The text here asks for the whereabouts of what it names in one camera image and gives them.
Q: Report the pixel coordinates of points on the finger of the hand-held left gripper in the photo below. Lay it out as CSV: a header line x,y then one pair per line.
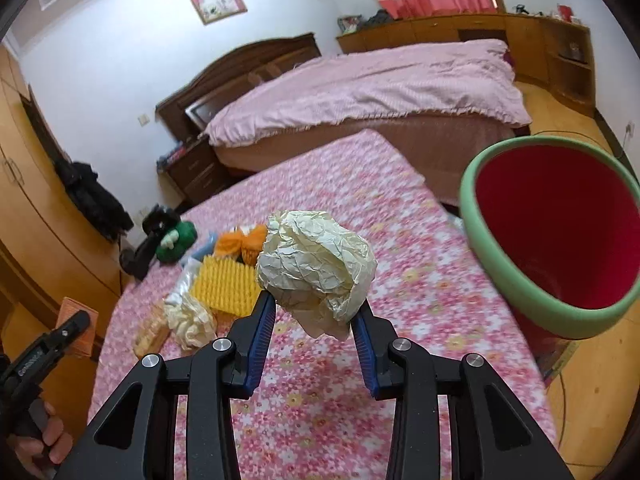
x,y
50,347

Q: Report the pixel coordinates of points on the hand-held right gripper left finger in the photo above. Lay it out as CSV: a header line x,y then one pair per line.
x,y
259,342

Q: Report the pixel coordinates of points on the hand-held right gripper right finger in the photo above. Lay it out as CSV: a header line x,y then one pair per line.
x,y
364,355

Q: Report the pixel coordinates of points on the yellow spiky mat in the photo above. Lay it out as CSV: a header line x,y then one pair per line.
x,y
225,285

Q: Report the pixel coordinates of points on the pink cloth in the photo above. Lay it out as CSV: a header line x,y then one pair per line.
x,y
315,260

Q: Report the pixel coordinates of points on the red bucket with green rim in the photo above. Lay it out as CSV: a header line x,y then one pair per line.
x,y
550,230

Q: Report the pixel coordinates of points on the person's left hand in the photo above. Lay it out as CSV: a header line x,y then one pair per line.
x,y
50,435

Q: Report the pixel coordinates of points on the orange box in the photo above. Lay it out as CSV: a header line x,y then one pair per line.
x,y
82,340

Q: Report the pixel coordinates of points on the cream crumpled wrapper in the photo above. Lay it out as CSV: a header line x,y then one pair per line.
x,y
192,322

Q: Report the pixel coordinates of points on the clear plastic bag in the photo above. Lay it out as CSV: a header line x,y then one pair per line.
x,y
182,282

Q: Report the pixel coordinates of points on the yellow snack packet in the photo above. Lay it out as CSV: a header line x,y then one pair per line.
x,y
150,335

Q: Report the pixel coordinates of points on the orange cloth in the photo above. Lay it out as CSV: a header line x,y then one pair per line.
x,y
240,242

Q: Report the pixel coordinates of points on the light blue sock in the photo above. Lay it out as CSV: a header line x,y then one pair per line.
x,y
205,247

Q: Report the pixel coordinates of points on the green plush toy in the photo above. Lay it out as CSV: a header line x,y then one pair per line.
x,y
182,240

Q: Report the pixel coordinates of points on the light wooden wardrobe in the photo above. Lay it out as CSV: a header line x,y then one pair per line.
x,y
30,200

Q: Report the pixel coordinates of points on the black hanging clothes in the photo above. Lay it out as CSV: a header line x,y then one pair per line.
x,y
95,200

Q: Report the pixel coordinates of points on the pink floral sheet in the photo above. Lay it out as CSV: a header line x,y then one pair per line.
x,y
350,185

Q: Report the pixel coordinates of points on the dark wooden nightstand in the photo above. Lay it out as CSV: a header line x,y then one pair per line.
x,y
200,170

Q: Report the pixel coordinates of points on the books on nightstand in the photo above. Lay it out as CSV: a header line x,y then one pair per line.
x,y
172,155

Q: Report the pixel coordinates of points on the brown bed skirt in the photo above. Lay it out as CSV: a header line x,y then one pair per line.
x,y
440,135

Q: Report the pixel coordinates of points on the pink checked quilt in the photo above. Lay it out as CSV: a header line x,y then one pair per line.
x,y
375,85

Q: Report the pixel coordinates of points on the dark wooden bed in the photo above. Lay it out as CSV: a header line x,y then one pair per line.
x,y
240,65

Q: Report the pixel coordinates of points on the clutter pile on cabinet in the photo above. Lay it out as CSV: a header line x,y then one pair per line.
x,y
365,22

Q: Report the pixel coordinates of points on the light wooden low cabinet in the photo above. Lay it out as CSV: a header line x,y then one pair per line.
x,y
530,40

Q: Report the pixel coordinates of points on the small item in cabinet shelf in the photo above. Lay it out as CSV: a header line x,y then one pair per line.
x,y
576,52

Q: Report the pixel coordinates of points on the small black item on cabinet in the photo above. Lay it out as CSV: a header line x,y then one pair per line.
x,y
522,9

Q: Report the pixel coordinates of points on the small red box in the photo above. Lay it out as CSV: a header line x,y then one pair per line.
x,y
565,12

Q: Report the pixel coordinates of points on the wall socket by bed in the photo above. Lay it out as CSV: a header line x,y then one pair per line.
x,y
143,120

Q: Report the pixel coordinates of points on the wall socket with plug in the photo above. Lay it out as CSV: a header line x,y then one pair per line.
x,y
631,126

